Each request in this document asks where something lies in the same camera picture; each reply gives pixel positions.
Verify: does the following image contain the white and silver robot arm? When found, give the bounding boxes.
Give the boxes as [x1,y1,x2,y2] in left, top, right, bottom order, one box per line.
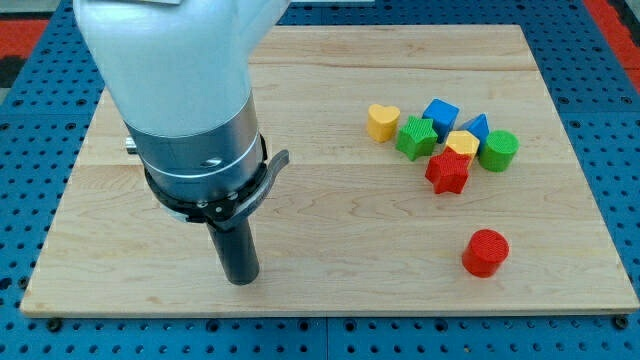
[73,0,290,202]

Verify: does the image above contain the yellow heart block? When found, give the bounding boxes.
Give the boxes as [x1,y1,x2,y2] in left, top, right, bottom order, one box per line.
[366,104,401,143]

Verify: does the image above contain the green star block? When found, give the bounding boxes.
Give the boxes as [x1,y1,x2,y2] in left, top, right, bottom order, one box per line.
[396,115,438,161]

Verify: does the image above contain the light wooden board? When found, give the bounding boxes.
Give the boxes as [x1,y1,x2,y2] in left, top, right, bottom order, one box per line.
[21,25,639,318]

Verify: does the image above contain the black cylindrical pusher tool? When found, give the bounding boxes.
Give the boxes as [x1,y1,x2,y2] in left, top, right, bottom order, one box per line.
[207,219,260,285]

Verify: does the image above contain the red star block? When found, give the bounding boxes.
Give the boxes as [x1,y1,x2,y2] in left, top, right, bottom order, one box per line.
[425,147,472,194]

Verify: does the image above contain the blue cube block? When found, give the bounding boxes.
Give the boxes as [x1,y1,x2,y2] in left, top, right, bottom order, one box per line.
[422,98,460,143]

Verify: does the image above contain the yellow hexagon block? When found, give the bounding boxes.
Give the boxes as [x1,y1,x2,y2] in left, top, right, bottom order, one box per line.
[444,130,480,168]

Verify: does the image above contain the blue triangular block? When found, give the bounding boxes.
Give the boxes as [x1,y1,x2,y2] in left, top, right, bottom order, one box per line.
[458,113,490,148]

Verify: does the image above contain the red cylinder block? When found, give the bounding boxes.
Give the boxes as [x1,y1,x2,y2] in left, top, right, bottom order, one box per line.
[461,229,510,278]

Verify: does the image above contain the green cylinder block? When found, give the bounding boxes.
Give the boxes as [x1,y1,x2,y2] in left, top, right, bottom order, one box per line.
[479,130,520,172]

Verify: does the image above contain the black quick-release clamp ring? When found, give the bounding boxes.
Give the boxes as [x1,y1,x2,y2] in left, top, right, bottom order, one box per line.
[143,132,291,232]

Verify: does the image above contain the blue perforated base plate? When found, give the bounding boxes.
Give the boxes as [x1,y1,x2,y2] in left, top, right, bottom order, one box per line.
[1,1,639,359]

